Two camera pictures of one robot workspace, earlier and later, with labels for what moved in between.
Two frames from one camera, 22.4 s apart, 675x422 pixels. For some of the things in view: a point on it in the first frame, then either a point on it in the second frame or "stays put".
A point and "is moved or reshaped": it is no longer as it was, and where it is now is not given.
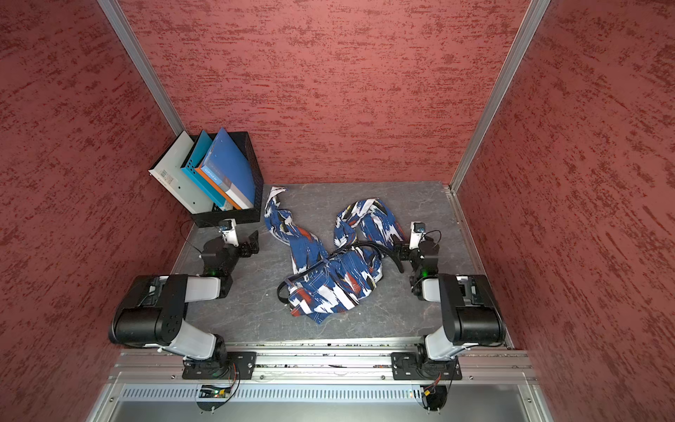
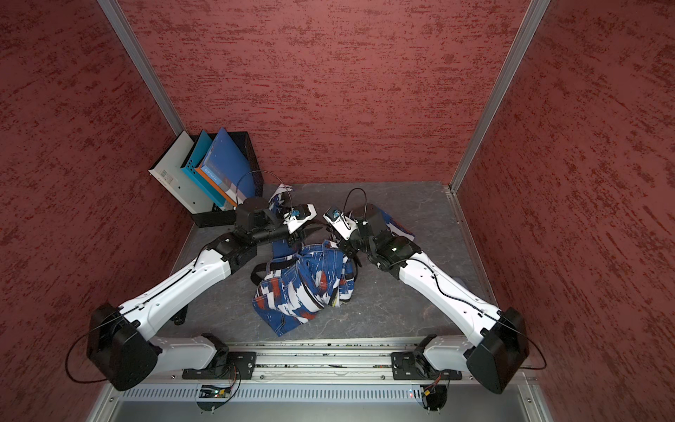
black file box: (220, 217) stays put
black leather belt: (390, 254) to (271, 265)
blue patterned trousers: (324, 283) is moved or reshaped
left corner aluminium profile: (124, 31) stays put
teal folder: (195, 156) stays put
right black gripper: (404, 248) to (347, 249)
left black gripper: (254, 246) to (294, 238)
